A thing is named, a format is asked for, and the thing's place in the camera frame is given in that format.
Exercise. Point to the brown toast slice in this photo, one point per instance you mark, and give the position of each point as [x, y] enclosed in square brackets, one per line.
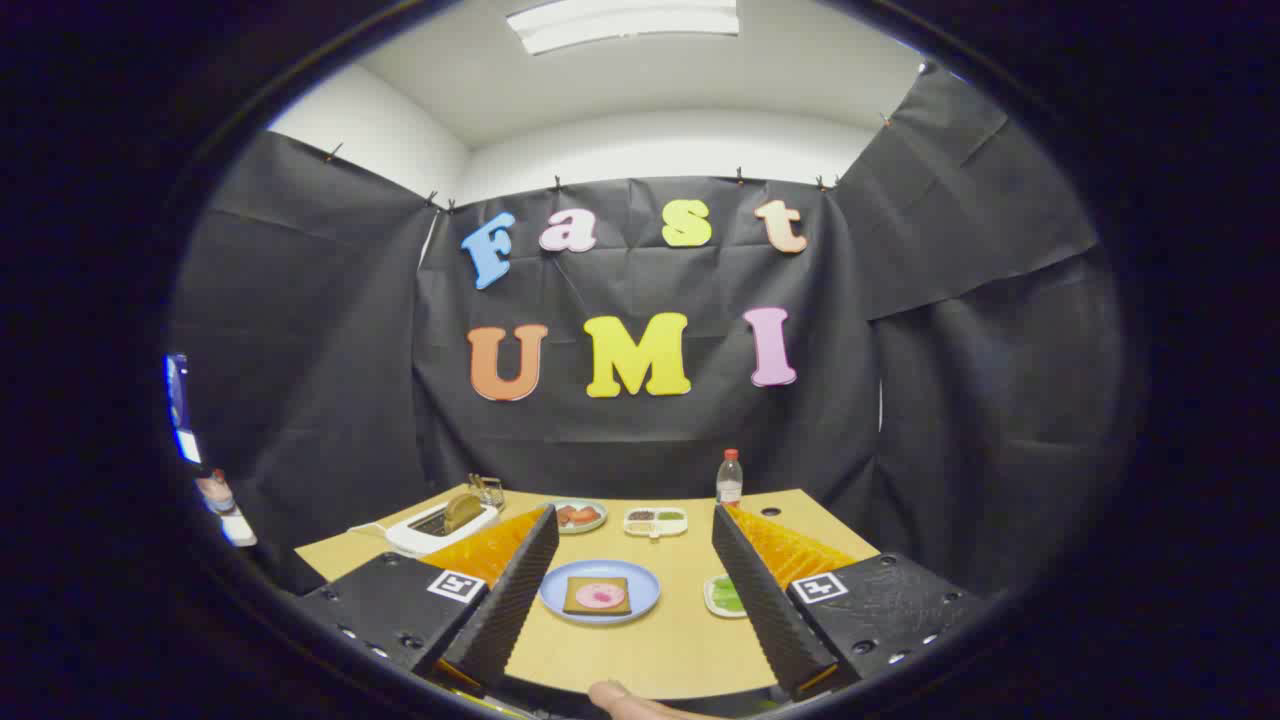
[463, 512]

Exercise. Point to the pale green plate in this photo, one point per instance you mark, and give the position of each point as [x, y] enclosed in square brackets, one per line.
[598, 522]

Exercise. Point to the ceiling light panel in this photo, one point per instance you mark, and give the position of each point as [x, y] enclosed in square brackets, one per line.
[620, 22]

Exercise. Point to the small white dish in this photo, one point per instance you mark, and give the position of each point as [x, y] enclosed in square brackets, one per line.
[710, 597]

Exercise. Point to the red and white object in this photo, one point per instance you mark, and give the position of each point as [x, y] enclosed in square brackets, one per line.
[218, 493]

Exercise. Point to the clear bottle red cap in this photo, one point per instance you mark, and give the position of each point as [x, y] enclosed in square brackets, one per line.
[729, 485]

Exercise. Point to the green lettuce leaf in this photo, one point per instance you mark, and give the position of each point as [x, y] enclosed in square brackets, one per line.
[728, 596]

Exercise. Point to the pink ham slice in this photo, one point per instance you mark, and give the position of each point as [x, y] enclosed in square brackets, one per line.
[600, 596]

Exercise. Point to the red tomato slice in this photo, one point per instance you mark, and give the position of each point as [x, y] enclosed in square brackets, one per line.
[585, 516]

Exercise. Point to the white divided seasoning tray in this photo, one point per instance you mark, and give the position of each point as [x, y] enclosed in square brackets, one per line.
[655, 522]

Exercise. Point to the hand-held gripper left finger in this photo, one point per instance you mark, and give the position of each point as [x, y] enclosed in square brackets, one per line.
[505, 600]

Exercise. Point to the white toaster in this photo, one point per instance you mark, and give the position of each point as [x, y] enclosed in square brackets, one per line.
[425, 540]

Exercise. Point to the black backdrop cloth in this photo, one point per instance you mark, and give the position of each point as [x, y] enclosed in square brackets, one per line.
[640, 430]

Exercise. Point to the square toasted bread slice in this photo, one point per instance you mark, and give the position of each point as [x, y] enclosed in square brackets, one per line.
[572, 603]

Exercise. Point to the blue plate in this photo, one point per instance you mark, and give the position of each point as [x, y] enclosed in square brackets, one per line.
[648, 590]

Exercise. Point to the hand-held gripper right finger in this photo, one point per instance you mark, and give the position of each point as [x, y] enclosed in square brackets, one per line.
[760, 600]

